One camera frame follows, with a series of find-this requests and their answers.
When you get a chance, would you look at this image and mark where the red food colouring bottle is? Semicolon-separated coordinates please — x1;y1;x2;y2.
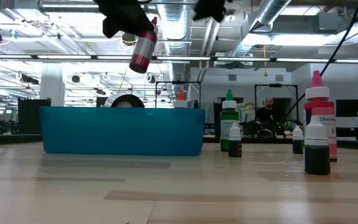
128;16;159;74

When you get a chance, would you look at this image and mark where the orange food colouring bottle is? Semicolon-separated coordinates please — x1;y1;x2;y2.
173;89;188;109

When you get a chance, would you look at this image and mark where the green food colouring bottle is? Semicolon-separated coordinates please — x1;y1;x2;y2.
219;89;241;152

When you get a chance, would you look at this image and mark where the small white-capped dropper bottle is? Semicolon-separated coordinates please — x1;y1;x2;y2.
228;122;242;158
291;124;305;155
304;115;331;176

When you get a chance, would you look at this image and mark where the pink food colouring bottle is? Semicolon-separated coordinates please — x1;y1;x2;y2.
302;70;338;163

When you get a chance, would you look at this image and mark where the white cylinder lamp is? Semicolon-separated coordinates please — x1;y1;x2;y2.
103;93;145;108

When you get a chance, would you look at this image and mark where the draped pale cloth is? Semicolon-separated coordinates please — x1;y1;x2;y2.
239;102;257;125

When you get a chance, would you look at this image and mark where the blue plastic tray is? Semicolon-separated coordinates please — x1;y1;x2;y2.
39;106;206;157

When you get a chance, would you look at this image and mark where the person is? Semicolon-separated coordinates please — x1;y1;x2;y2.
255;96;281;138

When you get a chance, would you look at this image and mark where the black cabinet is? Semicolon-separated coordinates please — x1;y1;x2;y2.
17;98;52;135

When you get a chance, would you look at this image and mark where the silver spiral ceiling duct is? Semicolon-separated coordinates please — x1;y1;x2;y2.
155;0;195;83
228;0;293;58

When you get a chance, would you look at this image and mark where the black background frame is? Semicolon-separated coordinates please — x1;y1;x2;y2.
254;83;300;125
155;80;202;109

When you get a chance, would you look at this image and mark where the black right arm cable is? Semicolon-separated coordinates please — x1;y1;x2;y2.
278;0;358;126

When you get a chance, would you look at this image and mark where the black aluminium table frame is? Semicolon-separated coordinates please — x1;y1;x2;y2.
0;133;358;151

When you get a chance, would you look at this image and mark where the black wall monitor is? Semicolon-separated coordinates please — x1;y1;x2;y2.
336;99;358;118

